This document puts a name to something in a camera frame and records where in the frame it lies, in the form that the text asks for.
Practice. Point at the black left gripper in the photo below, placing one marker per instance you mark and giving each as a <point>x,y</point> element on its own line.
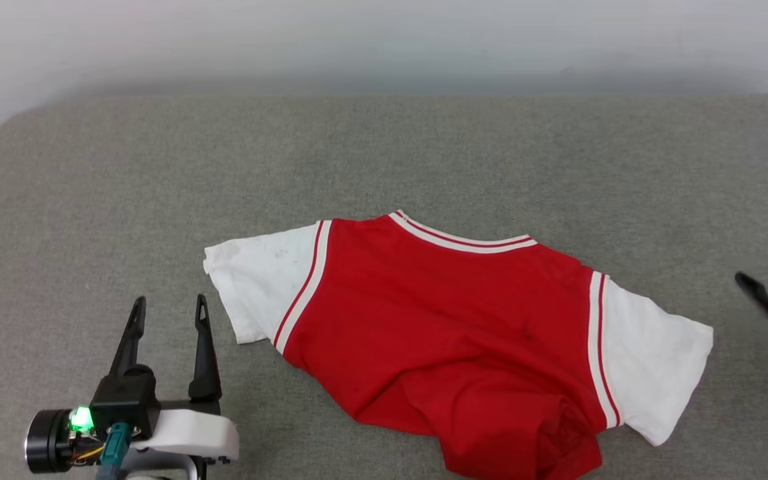
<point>120,400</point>

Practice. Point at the red and white t-shirt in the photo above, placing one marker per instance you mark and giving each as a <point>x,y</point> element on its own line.
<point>437,320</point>

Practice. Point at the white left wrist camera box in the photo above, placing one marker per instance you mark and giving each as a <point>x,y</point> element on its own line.
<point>190,433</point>

